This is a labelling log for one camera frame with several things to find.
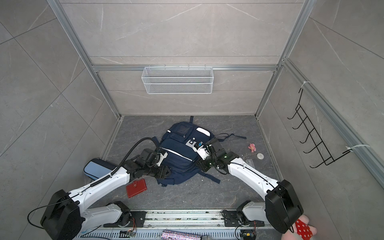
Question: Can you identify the purple glitter microphone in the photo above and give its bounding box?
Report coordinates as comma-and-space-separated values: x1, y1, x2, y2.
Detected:
161, 230, 212, 240

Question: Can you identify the pink plush toy red heart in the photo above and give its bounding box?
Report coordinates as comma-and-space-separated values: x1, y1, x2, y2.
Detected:
281, 215, 318, 240

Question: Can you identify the clear plastic ruler case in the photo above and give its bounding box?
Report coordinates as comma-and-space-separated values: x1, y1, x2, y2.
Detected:
246, 159, 255, 168

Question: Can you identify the black wall hook rack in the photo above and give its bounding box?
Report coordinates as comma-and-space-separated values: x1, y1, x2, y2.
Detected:
287, 89, 353, 169

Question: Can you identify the white wire mesh basket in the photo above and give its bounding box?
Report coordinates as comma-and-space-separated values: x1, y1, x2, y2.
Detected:
142, 67, 214, 94

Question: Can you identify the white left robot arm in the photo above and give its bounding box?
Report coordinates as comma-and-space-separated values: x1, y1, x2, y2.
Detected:
37, 149, 170, 240

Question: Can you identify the small white round object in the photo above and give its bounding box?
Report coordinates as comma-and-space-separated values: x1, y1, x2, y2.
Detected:
257, 153, 264, 160

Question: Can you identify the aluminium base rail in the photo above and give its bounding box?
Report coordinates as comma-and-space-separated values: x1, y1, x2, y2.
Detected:
75, 209, 282, 240

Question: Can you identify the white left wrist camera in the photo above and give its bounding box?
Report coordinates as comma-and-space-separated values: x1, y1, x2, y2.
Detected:
156, 151, 168, 167

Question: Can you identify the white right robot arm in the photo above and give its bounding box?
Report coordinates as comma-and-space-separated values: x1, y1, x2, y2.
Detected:
192, 139, 304, 234

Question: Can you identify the small pink toy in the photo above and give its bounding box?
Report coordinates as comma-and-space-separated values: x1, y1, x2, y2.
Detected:
248, 143, 257, 153

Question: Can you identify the red wallet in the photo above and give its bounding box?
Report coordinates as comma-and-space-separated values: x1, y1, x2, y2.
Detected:
126, 179, 148, 198

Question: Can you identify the navy blue student backpack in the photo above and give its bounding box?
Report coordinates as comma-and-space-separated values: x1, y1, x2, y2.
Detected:
157, 117, 234, 187

